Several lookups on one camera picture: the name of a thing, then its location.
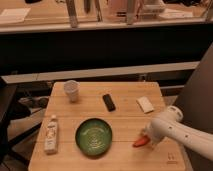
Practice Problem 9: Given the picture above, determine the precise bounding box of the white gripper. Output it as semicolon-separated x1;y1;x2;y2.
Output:
141;125;164;145

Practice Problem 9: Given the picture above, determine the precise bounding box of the red pepper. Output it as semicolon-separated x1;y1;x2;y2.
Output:
133;135;150;147

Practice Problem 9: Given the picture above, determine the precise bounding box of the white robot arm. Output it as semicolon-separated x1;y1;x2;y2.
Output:
143;106;213;161

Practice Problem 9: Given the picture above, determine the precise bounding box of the white sponge block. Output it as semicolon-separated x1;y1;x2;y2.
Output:
137;96;154;113

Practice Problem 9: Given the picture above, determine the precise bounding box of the black rectangular remote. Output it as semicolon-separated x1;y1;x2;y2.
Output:
103;94;116;112

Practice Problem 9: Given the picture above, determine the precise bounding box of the green round plate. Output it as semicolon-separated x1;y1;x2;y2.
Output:
75;118;113;157

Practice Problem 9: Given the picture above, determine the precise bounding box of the white paper cup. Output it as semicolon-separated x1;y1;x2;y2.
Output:
64;80;79;102

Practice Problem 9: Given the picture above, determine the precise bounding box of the white lotion bottle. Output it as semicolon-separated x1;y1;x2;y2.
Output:
44;115;58;154

